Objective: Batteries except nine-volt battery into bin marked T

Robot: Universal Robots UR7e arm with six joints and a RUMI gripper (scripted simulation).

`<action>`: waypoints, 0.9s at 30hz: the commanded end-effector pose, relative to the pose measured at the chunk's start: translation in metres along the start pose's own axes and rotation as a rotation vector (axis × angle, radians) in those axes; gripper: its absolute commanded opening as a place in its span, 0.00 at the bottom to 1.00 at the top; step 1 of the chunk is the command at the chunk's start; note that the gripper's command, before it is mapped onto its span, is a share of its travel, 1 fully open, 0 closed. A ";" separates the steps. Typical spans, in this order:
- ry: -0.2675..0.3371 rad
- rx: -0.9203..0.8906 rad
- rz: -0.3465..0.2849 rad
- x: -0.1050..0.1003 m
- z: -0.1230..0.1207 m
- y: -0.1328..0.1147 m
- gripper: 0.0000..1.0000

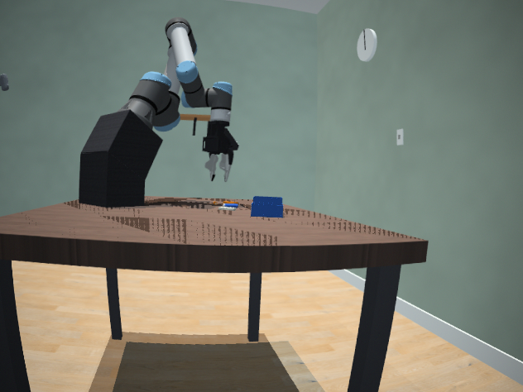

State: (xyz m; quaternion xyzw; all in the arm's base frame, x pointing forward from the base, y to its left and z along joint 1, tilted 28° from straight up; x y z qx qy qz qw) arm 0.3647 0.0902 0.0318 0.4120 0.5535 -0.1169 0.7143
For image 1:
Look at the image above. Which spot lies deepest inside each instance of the blue rack of three bins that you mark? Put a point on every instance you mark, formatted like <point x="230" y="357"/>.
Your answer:
<point x="270" y="207"/>

